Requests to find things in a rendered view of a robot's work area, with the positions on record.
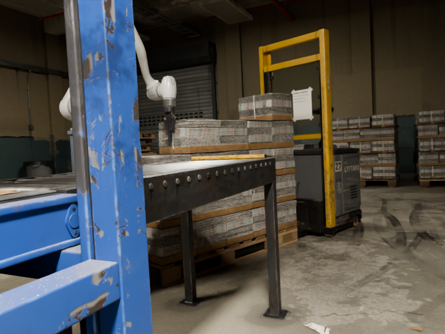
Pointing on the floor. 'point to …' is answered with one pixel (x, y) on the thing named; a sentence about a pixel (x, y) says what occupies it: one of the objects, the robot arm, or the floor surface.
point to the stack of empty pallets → (147, 141)
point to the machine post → (109, 156)
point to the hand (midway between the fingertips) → (169, 136)
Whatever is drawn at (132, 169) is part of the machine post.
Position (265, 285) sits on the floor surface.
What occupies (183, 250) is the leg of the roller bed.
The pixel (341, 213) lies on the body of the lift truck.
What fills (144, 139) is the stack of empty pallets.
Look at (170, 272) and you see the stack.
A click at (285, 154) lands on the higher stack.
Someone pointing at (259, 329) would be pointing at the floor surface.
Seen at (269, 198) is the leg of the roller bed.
